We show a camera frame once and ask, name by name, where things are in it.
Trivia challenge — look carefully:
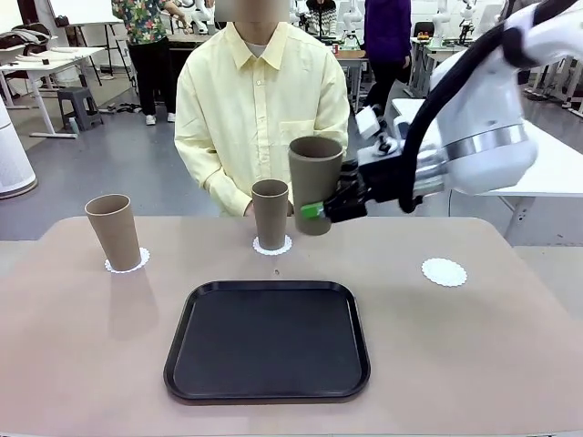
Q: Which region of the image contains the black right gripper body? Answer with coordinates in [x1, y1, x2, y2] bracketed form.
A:
[357, 154, 415, 213]

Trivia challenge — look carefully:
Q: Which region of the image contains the white scalloped paper coaster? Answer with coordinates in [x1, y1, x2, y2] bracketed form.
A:
[421, 257, 469, 289]
[252, 235, 293, 258]
[104, 247, 152, 275]

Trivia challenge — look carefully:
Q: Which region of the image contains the person's right forearm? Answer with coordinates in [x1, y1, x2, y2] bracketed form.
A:
[175, 145, 250, 215]

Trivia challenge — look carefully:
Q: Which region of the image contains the small brown side table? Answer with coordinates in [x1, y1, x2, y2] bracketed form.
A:
[334, 43, 371, 110]

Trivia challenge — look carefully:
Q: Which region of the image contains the person in yellow shirt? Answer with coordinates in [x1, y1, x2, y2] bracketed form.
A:
[174, 0, 351, 218]

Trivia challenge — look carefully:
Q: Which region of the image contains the person in purple top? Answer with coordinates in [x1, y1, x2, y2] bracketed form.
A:
[363, 0, 414, 110]

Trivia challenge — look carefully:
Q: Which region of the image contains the black plastic tray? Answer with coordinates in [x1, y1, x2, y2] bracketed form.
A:
[163, 279, 372, 406]

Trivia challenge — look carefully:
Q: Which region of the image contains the person in patterned sweater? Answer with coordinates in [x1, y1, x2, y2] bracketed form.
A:
[304, 0, 339, 37]

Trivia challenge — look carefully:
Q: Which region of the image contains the large white table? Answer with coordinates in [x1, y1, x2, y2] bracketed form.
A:
[391, 97, 583, 240]

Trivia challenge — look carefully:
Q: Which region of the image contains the person in floral shirt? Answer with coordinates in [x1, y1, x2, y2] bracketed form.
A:
[111, 0, 183, 127]

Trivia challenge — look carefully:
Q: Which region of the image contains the grey plastic step stool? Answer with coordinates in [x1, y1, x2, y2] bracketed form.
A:
[56, 85, 104, 133]

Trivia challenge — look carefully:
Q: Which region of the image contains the whiteboard on easel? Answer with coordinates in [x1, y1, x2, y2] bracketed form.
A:
[47, 0, 133, 87]

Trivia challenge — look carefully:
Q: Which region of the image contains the white desk with metal legs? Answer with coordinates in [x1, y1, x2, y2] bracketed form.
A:
[0, 45, 107, 137]

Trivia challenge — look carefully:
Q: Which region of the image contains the white cylindrical air purifier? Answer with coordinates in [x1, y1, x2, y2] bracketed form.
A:
[0, 97, 38, 199]

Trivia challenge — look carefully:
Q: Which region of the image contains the black bag on desk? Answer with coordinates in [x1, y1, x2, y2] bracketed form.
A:
[0, 21, 54, 50]

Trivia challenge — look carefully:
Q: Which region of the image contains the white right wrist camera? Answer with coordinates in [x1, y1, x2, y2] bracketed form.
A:
[354, 104, 406, 158]

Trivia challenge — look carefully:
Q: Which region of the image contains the black braided cable sleeve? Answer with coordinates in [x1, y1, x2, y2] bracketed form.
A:
[398, 0, 583, 215]

